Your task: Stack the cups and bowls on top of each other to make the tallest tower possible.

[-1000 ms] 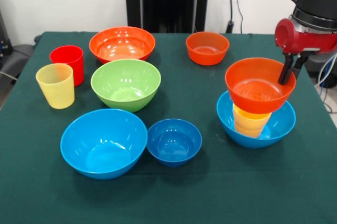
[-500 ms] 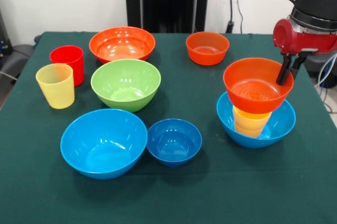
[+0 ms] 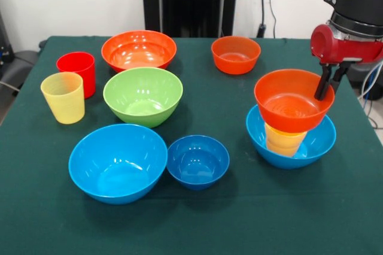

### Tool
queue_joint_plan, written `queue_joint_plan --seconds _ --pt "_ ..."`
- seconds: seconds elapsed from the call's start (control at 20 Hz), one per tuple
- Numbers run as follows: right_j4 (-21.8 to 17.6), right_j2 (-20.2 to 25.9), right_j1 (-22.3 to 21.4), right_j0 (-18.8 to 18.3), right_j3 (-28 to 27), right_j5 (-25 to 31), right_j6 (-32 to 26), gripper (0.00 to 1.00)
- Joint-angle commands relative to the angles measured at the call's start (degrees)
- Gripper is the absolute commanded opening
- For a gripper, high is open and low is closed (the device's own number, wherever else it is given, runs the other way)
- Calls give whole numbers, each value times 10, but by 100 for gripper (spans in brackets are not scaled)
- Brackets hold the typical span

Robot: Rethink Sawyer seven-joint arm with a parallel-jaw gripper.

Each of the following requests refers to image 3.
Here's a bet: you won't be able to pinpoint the large orange bowl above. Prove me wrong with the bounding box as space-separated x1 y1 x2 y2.
101 29 178 74

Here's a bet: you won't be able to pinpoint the dark green tablecloth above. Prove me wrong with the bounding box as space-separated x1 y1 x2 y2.
0 35 383 255

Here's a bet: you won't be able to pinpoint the red cup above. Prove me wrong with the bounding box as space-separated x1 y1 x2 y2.
56 51 97 99

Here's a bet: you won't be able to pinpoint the orange bowl with ringed bottom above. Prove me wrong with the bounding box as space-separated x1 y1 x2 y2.
254 68 336 133

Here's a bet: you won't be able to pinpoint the thin black cable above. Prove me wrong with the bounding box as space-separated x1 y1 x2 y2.
269 0 278 39

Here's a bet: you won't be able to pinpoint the large blue bowl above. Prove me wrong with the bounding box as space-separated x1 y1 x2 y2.
245 104 337 170
68 123 169 205

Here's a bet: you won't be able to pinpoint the green bowl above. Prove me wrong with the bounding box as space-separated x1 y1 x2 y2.
102 67 184 129

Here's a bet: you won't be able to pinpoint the small plain orange bowl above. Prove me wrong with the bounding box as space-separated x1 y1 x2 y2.
211 35 262 75

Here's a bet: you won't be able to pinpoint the white and blue cables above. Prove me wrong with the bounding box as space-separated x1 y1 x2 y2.
357 60 383 130

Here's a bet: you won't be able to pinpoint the black cable with plug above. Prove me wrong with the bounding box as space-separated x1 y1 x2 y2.
257 0 268 39

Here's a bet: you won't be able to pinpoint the translucent yellow cup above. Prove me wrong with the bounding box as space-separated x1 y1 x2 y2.
40 72 86 125

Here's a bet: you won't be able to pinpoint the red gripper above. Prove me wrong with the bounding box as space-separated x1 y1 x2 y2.
310 23 383 101

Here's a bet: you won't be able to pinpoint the small dark blue bowl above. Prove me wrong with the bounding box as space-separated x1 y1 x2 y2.
166 135 231 191

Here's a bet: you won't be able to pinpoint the stack of yellow cups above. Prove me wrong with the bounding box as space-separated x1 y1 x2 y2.
265 122 309 158

